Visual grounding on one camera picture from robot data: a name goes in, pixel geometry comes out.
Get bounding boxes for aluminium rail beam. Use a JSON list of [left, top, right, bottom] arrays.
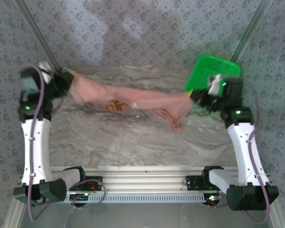
[[48, 165, 239, 193]]

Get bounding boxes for pink printed t-shirt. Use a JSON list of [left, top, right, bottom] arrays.
[[69, 73, 193, 133]]

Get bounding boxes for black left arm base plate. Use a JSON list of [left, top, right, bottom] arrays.
[[84, 176, 103, 192]]

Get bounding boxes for aluminium frame leg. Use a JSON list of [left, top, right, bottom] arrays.
[[269, 199, 285, 228], [2, 197, 24, 228]]

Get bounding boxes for black controller board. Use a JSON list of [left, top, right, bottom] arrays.
[[203, 193, 225, 206], [69, 192, 90, 207]]

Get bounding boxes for aluminium corner post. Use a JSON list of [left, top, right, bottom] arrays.
[[14, 0, 63, 72], [231, 0, 274, 62]]

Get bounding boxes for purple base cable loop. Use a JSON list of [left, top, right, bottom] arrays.
[[70, 179, 107, 210], [206, 200, 228, 209]]

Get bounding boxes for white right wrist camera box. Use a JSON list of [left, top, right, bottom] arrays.
[[207, 74, 223, 96]]

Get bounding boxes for grey slotted cable duct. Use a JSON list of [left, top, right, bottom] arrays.
[[64, 193, 205, 204]]

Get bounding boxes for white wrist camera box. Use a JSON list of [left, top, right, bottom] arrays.
[[207, 74, 223, 96], [37, 61, 55, 84]]

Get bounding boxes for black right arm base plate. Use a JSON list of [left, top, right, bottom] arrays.
[[185, 175, 212, 191]]

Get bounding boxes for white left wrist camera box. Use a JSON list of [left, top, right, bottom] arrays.
[[37, 61, 55, 84]]

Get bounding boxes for green plastic basket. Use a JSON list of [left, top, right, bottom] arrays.
[[184, 54, 242, 95]]

